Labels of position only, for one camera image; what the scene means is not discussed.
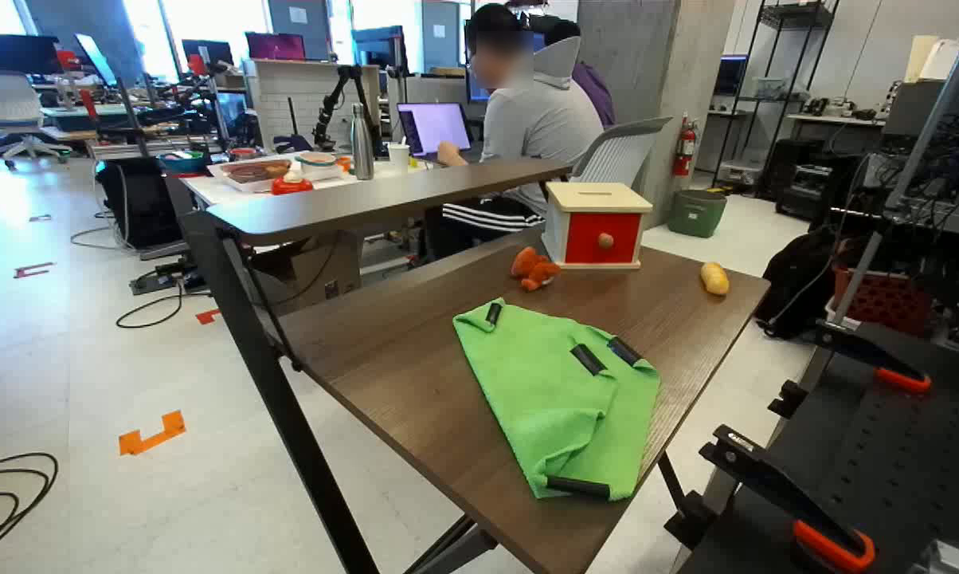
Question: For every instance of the small red drawer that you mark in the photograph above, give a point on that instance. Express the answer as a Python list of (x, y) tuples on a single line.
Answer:
[(584, 240)]

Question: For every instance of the cream wooden drawer box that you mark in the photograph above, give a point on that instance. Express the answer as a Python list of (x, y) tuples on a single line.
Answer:
[(595, 196)]

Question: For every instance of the open laptop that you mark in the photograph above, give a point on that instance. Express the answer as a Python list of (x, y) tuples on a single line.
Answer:
[(434, 130)]

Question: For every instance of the orange toy vegetable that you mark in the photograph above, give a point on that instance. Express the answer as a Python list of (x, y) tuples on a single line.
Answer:
[(530, 266)]

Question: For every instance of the dark desk with black legs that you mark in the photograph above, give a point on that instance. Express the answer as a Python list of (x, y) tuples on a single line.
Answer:
[(393, 201)]

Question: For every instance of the green cloth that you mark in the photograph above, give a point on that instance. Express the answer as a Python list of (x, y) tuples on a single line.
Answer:
[(542, 394)]

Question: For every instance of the cardboard box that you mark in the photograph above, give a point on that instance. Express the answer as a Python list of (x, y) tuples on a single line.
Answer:
[(319, 274)]

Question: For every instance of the person in grey hoodie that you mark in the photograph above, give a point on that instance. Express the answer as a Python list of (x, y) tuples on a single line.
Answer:
[(542, 115)]

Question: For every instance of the steel water bottle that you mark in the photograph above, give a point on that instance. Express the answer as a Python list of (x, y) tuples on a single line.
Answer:
[(362, 146)]

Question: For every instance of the grey swivel chair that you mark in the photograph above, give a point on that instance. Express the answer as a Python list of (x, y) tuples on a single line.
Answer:
[(615, 159)]

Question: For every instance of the white desk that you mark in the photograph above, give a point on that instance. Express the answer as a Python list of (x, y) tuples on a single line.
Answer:
[(319, 190)]

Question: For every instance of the green basket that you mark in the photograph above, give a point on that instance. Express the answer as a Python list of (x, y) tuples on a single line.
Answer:
[(697, 212)]

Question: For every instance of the yellow toy bread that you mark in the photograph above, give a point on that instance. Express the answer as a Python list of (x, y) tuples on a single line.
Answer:
[(715, 279)]

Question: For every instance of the red fire extinguisher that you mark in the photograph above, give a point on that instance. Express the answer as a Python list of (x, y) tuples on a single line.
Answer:
[(685, 149)]

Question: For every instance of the black tripod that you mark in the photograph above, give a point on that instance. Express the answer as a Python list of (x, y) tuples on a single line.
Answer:
[(340, 74)]

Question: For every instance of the white monitor back panel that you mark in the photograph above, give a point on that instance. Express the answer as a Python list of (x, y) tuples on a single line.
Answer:
[(287, 99)]

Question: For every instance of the black power strip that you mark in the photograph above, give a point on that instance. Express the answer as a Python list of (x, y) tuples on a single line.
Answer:
[(161, 274)]

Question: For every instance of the black backpack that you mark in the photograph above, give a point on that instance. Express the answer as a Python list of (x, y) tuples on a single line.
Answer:
[(800, 283)]

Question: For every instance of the orange floor tape marker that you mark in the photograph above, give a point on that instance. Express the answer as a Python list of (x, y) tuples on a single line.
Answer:
[(139, 441)]

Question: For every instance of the red plastic crate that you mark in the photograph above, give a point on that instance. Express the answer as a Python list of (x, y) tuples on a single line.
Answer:
[(887, 303)]

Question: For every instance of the aluminium extrusion pole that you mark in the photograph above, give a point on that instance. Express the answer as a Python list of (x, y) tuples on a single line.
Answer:
[(909, 169)]

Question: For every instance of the black perforated breadboard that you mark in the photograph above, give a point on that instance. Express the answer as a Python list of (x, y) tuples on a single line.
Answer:
[(894, 468)]

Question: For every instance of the white office chair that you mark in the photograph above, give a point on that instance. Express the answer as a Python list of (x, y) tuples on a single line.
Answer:
[(4, 99)]

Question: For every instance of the dark computer monitor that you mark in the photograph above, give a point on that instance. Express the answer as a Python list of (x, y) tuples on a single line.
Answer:
[(18, 52)]

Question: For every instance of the black table frame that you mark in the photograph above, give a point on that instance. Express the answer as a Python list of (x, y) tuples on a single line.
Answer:
[(449, 545)]

